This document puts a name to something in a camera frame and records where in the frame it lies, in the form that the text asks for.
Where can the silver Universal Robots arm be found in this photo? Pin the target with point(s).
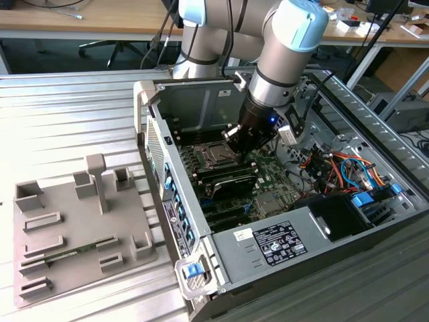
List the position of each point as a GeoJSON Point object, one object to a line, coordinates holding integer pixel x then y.
{"type": "Point", "coordinates": [285, 60]}

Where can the black RAM slot row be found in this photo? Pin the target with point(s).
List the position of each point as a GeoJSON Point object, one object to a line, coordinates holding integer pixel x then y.
{"type": "Point", "coordinates": [187, 138]}
{"type": "Point", "coordinates": [221, 172]}

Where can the CPU socket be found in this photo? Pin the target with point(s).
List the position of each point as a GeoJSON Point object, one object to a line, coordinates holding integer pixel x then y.
{"type": "Point", "coordinates": [204, 161]}

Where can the black expansion slot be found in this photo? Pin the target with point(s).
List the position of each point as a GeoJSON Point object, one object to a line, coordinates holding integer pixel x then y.
{"type": "Point", "coordinates": [225, 210]}
{"type": "Point", "coordinates": [228, 222]}

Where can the green motherboard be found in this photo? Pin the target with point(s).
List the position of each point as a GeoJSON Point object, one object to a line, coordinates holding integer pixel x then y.
{"type": "Point", "coordinates": [268, 171]}

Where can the black graphics card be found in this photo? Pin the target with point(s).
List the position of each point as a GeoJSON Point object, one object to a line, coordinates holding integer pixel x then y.
{"type": "Point", "coordinates": [234, 188]}

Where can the silver chipset heatsink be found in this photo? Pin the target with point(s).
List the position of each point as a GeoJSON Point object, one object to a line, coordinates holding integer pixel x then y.
{"type": "Point", "coordinates": [269, 203]}

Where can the grey open PC case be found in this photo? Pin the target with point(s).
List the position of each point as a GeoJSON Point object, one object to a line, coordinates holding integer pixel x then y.
{"type": "Point", "coordinates": [177, 94]}

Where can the grey power supply unit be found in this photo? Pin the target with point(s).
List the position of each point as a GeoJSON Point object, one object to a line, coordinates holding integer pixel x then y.
{"type": "Point", "coordinates": [231, 258]}

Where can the blue disk carrier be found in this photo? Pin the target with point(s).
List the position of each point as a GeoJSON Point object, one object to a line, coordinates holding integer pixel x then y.
{"type": "Point", "coordinates": [362, 200]}

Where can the blue case latch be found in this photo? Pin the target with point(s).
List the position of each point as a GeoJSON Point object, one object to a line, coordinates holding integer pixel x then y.
{"type": "Point", "coordinates": [193, 271]}

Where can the small white box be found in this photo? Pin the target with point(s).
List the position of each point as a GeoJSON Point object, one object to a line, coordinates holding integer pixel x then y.
{"type": "Point", "coordinates": [363, 31]}

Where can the black office chair base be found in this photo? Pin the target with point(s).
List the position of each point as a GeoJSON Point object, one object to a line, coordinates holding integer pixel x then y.
{"type": "Point", "coordinates": [117, 46]}

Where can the grey desktop computer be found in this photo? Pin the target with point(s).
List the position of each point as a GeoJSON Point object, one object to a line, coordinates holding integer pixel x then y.
{"type": "Point", "coordinates": [412, 115]}

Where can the black stand pole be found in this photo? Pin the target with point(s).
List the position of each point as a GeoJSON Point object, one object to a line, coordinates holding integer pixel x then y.
{"type": "Point", "coordinates": [379, 31]}

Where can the brown cardboard box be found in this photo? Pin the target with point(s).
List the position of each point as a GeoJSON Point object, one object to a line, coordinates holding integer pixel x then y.
{"type": "Point", "coordinates": [402, 67]}

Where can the wooden desk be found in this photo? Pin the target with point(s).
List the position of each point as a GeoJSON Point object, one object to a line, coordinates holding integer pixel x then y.
{"type": "Point", "coordinates": [100, 18]}

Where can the grey parts rack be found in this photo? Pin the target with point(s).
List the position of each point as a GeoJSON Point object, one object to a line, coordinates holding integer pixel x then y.
{"type": "Point", "coordinates": [83, 228]}

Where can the small cardboard piece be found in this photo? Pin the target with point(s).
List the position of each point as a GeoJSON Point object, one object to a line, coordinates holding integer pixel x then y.
{"type": "Point", "coordinates": [415, 31]}

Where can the green RAM stick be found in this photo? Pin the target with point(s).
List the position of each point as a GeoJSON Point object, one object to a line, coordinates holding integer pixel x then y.
{"type": "Point", "coordinates": [72, 252]}

